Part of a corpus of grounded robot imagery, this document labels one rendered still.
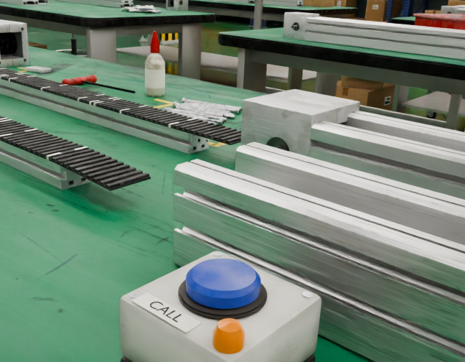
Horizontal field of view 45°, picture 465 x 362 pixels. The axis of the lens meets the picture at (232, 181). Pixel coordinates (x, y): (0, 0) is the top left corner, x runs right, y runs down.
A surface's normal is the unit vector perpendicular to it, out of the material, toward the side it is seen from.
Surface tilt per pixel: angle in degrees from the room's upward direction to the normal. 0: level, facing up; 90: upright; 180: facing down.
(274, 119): 90
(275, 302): 0
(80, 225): 0
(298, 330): 90
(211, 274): 3
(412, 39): 90
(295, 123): 90
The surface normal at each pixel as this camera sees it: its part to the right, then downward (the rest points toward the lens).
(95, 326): 0.04, -0.94
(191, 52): 0.76, 0.25
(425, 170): -0.65, 0.23
